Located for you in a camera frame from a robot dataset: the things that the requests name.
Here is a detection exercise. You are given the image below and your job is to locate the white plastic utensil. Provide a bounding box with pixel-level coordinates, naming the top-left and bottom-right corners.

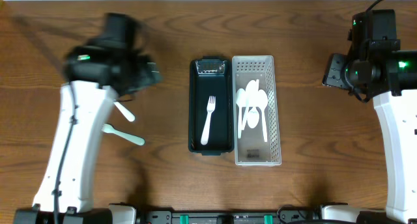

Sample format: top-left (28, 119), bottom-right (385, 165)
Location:
top-left (114, 102), bottom-right (136, 122)

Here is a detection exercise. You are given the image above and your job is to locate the white plastic spoon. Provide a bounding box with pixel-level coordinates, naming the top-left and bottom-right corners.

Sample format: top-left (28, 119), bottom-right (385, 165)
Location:
top-left (236, 89), bottom-right (246, 139)
top-left (257, 89), bottom-right (268, 142)
top-left (242, 79), bottom-right (259, 130)
top-left (247, 88), bottom-right (259, 129)

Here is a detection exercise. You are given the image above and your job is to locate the white plastic fork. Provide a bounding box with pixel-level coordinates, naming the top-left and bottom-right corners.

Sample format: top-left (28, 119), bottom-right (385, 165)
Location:
top-left (201, 96), bottom-right (216, 145)
top-left (102, 124), bottom-right (145, 146)

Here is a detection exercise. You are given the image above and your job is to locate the clear perforated plastic basket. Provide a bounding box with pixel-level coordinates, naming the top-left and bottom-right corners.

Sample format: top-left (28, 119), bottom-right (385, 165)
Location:
top-left (232, 55), bottom-right (281, 167)

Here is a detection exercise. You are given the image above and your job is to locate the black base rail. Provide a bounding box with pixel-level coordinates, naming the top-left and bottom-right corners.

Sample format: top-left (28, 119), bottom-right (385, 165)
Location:
top-left (135, 205), bottom-right (321, 224)

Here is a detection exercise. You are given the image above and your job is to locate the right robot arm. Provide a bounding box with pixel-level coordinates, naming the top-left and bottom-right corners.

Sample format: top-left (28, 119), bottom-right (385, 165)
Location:
top-left (322, 9), bottom-right (416, 223)

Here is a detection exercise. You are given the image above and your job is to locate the black plastic basket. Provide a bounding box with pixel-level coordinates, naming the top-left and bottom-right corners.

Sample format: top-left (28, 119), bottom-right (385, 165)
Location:
top-left (188, 57), bottom-right (235, 156)

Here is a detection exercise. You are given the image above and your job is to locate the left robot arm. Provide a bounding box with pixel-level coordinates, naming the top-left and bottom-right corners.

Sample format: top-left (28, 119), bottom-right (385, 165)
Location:
top-left (14, 13), bottom-right (161, 223)

